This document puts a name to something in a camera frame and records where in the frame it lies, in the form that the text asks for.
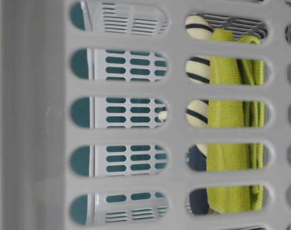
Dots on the dark navy cloth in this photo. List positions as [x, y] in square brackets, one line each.
[198, 198]

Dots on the grey plastic shopping basket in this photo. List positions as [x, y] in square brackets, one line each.
[38, 88]

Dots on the yellow-green microfibre cloth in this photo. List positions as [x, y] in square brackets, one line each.
[233, 71]

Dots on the cream navy striped cloth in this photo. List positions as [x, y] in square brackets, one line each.
[198, 69]

